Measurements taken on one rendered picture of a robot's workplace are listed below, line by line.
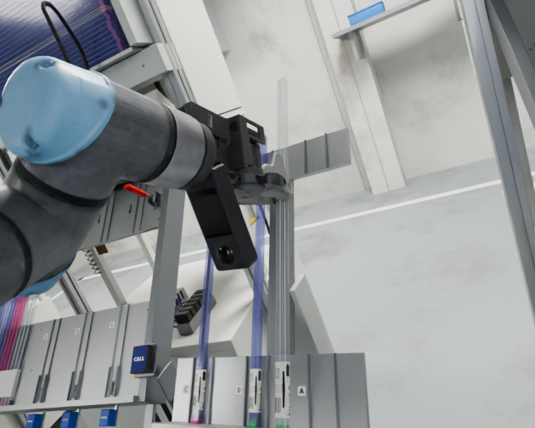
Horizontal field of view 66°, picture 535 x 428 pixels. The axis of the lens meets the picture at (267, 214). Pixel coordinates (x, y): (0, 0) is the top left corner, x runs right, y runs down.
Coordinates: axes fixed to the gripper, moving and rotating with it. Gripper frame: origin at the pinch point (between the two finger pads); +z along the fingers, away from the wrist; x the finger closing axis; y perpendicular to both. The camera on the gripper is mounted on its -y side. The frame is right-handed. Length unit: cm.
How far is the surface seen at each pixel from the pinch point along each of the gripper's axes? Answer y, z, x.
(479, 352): -44, 131, -7
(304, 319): -17.9, 18.9, 8.3
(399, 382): -52, 117, 21
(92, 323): -14, 12, 59
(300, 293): -13.2, 18.0, 8.1
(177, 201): 12, 25, 42
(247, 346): -26, 49, 42
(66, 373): -25, 9, 64
